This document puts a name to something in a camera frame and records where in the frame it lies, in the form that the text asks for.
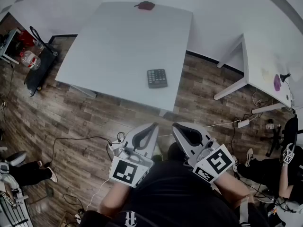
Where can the grey office chair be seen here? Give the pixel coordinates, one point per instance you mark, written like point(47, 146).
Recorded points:
point(15, 157)

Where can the small clear bottle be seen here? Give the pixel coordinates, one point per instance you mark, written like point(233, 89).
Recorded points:
point(38, 44)

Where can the black platform cart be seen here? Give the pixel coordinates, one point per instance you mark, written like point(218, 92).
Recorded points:
point(40, 72)

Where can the large clear water jug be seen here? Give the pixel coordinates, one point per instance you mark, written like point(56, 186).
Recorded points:
point(30, 60)

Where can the black calculator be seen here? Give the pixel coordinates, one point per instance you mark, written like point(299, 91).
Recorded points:
point(157, 78)

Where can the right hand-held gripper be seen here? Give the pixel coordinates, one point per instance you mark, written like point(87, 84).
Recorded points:
point(217, 162)

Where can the white power strip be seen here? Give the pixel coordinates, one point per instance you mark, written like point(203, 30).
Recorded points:
point(79, 215)
point(243, 123)
point(114, 145)

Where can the person's right forearm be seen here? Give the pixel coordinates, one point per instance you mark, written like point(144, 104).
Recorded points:
point(230, 188)

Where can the small white table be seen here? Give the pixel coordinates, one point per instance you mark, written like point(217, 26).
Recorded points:
point(9, 41)

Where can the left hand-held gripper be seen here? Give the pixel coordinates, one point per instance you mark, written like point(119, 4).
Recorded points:
point(123, 171)

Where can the red pouch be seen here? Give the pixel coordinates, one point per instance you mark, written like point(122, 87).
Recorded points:
point(145, 5)

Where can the red box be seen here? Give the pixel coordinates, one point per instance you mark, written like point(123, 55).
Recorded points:
point(26, 38)

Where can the purple object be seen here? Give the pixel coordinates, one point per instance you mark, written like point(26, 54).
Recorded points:
point(277, 82)

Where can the white metal rack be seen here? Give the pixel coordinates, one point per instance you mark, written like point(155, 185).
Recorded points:
point(11, 204)

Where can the black office chair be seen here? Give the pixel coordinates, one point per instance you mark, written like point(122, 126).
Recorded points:
point(290, 129)

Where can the white desk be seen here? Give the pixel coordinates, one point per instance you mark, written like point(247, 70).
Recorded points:
point(262, 55)

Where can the person's black clothing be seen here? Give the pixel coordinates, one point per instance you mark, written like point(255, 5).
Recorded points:
point(175, 195)

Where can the person's left forearm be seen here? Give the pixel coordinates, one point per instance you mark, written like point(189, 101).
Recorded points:
point(114, 198)

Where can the black desk stand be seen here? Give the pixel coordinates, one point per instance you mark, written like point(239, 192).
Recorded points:
point(284, 76)

